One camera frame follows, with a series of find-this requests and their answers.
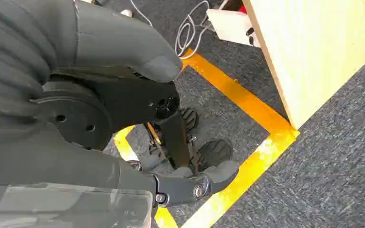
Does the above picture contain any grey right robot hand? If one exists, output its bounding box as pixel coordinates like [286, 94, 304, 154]
[0, 0, 240, 228]

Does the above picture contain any ribbed grey right arm sleeve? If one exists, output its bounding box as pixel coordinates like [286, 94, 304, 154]
[0, 0, 77, 142]

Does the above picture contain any yellow floor tape strip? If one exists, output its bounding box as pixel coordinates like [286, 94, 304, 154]
[112, 125, 179, 228]
[180, 48, 300, 136]
[180, 129, 301, 228]

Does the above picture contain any white box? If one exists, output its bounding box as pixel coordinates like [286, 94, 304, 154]
[205, 8, 262, 48]

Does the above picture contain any pale wooden desk panel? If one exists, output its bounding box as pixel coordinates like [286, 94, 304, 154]
[241, 0, 365, 130]

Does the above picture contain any black robot foot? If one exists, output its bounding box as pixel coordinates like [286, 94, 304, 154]
[197, 140, 234, 172]
[179, 107, 200, 133]

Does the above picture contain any thin white cable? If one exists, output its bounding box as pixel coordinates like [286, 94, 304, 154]
[129, 0, 154, 28]

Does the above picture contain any clear plastic cover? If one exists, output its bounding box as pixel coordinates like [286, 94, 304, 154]
[0, 175, 154, 228]

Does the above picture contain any black robot leg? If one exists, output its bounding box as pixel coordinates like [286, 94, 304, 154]
[31, 73, 192, 172]

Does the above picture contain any small black plug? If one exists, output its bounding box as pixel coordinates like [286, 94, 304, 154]
[245, 27, 256, 45]

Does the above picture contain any coiled grey cable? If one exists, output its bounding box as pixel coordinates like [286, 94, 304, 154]
[174, 0, 212, 60]

